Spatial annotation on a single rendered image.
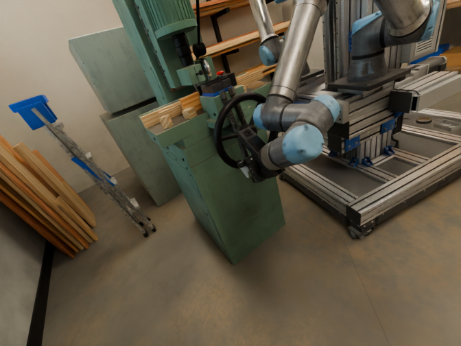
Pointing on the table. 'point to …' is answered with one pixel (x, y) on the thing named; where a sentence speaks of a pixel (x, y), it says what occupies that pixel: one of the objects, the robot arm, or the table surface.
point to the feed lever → (198, 37)
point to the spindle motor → (170, 17)
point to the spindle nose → (184, 51)
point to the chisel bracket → (188, 78)
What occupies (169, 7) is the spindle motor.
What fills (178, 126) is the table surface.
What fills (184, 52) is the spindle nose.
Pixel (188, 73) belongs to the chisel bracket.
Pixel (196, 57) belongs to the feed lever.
